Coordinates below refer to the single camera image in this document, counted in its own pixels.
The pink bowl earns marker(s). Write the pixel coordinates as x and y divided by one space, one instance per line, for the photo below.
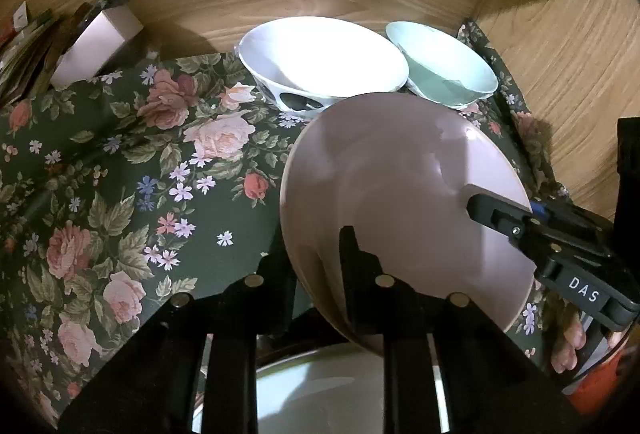
400 174

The green plate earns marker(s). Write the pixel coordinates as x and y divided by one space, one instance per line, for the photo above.
320 394

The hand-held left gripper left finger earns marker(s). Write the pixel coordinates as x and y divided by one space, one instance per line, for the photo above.
275 294

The white bowl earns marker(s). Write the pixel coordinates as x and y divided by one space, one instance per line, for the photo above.
320 58

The small white box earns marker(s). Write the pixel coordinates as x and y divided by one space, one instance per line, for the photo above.
95 48

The dark floral tablecloth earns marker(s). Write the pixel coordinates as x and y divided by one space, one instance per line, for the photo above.
150 163

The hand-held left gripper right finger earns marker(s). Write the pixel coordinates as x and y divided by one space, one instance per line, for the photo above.
357 284

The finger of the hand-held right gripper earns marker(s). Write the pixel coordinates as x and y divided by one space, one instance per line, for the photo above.
495 214
570 220

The green bowl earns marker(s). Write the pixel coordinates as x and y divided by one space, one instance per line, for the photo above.
440 58

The black rectangular object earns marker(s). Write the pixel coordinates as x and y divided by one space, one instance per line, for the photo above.
630 143

